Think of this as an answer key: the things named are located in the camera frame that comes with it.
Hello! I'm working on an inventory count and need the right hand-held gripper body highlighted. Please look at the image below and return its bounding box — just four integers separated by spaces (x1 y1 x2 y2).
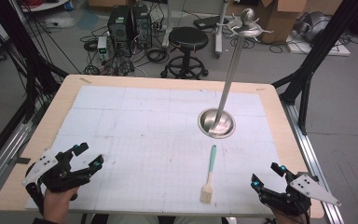
257 172 342 217

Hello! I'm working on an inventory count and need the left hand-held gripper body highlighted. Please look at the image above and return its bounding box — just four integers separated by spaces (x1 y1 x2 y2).
21 146 92 216

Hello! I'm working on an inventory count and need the teal-handled pastry brush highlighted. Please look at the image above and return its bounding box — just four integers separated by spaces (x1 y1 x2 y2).
200 145 217 204

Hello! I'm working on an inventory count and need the metal hook stand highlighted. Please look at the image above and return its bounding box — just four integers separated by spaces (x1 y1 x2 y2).
198 7 274 140

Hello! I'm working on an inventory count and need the person's right hand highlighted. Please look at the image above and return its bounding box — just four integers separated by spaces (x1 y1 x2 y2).
271 208 309 224

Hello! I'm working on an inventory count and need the person's left hand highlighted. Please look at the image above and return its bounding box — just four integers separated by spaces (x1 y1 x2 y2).
41 185 79 224

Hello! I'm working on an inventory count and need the black tape piece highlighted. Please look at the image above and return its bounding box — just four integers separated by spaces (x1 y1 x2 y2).
7 157 32 166

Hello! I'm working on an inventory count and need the white grid mat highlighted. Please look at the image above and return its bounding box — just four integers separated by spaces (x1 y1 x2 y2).
25 85 288 217

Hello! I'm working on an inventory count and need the white power supply unit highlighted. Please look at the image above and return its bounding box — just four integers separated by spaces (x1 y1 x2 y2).
97 35 109 62

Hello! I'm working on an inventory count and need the black computer tower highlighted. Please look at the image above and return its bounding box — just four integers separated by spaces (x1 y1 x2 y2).
107 5 134 43
132 4 153 49

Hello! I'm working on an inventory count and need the white floor board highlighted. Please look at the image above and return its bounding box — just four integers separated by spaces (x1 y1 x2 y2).
285 31 351 57

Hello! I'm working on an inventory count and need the white round table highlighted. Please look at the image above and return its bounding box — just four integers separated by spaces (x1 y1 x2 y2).
20 0 71 13

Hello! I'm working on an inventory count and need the grey rounded device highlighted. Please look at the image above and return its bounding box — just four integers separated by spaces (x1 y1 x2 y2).
293 11 332 43

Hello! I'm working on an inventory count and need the open cardboard box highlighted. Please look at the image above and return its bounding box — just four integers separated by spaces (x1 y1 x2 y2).
255 0 309 45

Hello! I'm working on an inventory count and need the flat cardboard box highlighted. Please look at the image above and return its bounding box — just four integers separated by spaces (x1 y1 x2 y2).
88 0 138 8

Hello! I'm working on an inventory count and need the black round stool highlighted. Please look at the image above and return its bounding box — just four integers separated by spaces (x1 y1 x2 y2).
160 26 210 80

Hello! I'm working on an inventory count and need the black flat device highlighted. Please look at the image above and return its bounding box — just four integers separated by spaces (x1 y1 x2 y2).
193 15 229 31

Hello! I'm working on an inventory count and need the closed cardboard box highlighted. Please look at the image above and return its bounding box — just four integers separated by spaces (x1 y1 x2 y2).
306 0 344 15

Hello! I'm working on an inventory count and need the aluminium rail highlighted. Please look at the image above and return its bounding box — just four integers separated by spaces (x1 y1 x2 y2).
281 101 345 224
0 120 34 204

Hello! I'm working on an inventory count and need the black frame strut with cables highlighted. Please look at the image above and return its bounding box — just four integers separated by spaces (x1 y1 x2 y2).
0 0 69 124

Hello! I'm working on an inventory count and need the coiled black cable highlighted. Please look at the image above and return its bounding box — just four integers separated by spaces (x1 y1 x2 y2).
83 38 99 52
145 48 170 64

